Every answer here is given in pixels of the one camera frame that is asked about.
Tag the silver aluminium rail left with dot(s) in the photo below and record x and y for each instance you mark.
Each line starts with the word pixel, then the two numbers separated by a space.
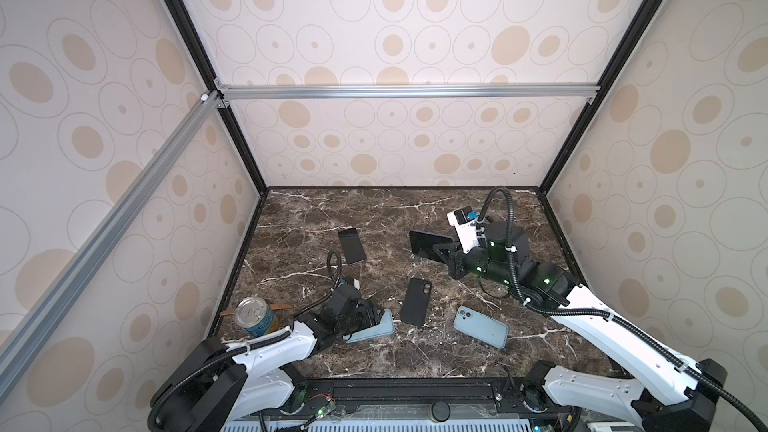
pixel 42 320

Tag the black frame post right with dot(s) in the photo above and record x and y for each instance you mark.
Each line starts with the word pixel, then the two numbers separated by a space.
pixel 639 24

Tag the blue drink can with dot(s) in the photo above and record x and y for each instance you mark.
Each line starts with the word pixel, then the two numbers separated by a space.
pixel 255 316

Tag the silver aluminium rail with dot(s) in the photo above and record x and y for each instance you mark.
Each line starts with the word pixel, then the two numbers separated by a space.
pixel 42 320
pixel 423 91

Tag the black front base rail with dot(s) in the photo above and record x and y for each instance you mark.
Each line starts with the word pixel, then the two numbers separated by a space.
pixel 402 404

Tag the black frame post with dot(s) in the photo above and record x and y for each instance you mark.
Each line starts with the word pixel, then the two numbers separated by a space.
pixel 193 42
pixel 639 24

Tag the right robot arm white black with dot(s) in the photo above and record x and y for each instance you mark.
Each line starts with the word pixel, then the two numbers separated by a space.
pixel 666 390

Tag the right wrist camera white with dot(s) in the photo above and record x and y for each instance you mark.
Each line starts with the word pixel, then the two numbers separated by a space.
pixel 465 223

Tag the light blue case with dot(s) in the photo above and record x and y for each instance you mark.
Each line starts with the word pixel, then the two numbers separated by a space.
pixel 385 327
pixel 481 327

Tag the black phone case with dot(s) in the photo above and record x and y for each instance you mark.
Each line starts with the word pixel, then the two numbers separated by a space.
pixel 416 301

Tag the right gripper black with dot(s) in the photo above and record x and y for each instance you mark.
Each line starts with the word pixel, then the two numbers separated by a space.
pixel 452 256

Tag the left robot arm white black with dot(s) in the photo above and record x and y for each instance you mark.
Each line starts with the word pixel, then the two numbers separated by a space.
pixel 221 382

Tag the black phone blue edge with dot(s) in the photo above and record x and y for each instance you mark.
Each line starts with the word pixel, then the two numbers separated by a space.
pixel 421 244

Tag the black phone left rear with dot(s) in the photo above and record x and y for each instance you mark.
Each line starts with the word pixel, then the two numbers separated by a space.
pixel 352 246

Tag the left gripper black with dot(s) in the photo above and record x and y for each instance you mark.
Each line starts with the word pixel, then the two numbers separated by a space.
pixel 368 314

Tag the silver aluminium rail rear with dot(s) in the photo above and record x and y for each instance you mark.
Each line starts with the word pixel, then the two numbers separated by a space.
pixel 423 91

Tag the black frame post left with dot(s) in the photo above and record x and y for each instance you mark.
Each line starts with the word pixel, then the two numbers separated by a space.
pixel 193 42

